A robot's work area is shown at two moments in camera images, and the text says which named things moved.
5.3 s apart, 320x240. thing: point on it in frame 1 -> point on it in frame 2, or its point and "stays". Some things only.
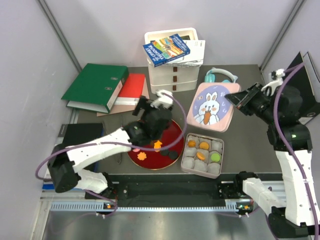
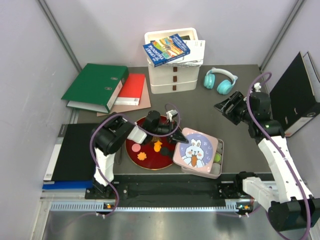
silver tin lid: x=208 y=108 -> x=199 y=154
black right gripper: x=241 y=99 -> x=237 y=99
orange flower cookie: x=142 y=156 stays
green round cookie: x=215 y=157 stays
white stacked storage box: x=175 y=79 stays
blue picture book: x=166 y=49 stays
